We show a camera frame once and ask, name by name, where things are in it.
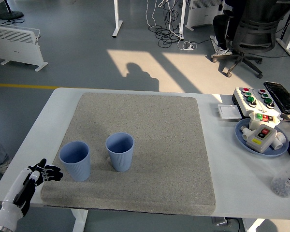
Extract black fan stand base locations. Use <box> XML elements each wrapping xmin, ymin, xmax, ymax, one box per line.
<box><xmin>0</xmin><ymin>0</ymin><xmax>24</xmax><ymax>20</ymax></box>

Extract white floor cable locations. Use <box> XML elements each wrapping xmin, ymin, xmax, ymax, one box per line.
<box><xmin>145</xmin><ymin>0</ymin><xmax>165</xmax><ymax>29</ymax></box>

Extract black keyboard in plastic wrap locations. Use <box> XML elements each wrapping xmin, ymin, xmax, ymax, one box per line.
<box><xmin>263</xmin><ymin>81</ymin><xmax>290</xmax><ymax>114</ymax></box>

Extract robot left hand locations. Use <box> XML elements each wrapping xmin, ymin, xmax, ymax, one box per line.
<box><xmin>0</xmin><ymin>158</ymin><xmax>64</xmax><ymax>230</ymax></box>

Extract grey switch box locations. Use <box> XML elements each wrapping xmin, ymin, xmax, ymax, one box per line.
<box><xmin>246</xmin><ymin>124</ymin><xmax>278</xmax><ymax>154</ymax></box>

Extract blue round plate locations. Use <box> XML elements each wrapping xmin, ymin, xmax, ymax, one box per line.
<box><xmin>234</xmin><ymin>118</ymin><xmax>290</xmax><ymax>158</ymax></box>

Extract black mesh office chair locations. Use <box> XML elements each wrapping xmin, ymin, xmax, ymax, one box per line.
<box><xmin>211</xmin><ymin>0</ymin><xmax>290</xmax><ymax>79</ymax></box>

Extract blue ribbed cup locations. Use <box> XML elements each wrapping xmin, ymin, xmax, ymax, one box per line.
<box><xmin>105</xmin><ymin>132</ymin><xmax>135</xmax><ymax>173</ymax></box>
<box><xmin>59</xmin><ymin>141</ymin><xmax>91</xmax><ymax>182</ymax></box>

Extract white push-button control box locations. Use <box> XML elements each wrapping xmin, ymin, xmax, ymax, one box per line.
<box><xmin>232</xmin><ymin>87</ymin><xmax>282</xmax><ymax>116</ymax></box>

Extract small white button box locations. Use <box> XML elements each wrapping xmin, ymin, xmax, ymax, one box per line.
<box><xmin>248</xmin><ymin>111</ymin><xmax>281</xmax><ymax>131</ymax></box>

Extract black floor cables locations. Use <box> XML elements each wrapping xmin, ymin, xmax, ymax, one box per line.
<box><xmin>155</xmin><ymin>0</ymin><xmax>184</xmax><ymax>48</ymax></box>

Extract white pipe fitting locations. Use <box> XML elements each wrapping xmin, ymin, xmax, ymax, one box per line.
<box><xmin>272</xmin><ymin>131</ymin><xmax>288</xmax><ymax>149</ymax></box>
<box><xmin>239</xmin><ymin>125</ymin><xmax>253</xmax><ymax>141</ymax></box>

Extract white desk frame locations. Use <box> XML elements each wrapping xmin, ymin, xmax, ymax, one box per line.
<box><xmin>276</xmin><ymin>0</ymin><xmax>290</xmax><ymax>61</ymax></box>

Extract white wall switch plate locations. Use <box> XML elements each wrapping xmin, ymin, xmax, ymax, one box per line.
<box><xmin>217</xmin><ymin>104</ymin><xmax>242</xmax><ymax>120</ymax></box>

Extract white desk leg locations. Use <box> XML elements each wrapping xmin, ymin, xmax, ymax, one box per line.
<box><xmin>177</xmin><ymin>0</ymin><xmax>187</xmax><ymax>41</ymax></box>
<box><xmin>112</xmin><ymin>0</ymin><xmax>123</xmax><ymax>38</ymax></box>

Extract seated person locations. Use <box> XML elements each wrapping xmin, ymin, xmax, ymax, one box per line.
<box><xmin>210</xmin><ymin>0</ymin><xmax>247</xmax><ymax>58</ymax></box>

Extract clear bead bottle red cap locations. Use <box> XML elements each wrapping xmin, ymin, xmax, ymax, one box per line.
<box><xmin>270</xmin><ymin>152</ymin><xmax>290</xmax><ymax>198</ymax></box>

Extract white panel heater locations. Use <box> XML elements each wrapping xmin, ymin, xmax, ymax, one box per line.
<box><xmin>185</xmin><ymin>0</ymin><xmax>224</xmax><ymax>31</ymax></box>
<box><xmin>0</xmin><ymin>23</ymin><xmax>48</xmax><ymax>72</ymax></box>

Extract white table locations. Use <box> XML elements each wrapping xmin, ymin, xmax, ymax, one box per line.
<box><xmin>0</xmin><ymin>87</ymin><xmax>290</xmax><ymax>232</ymax></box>

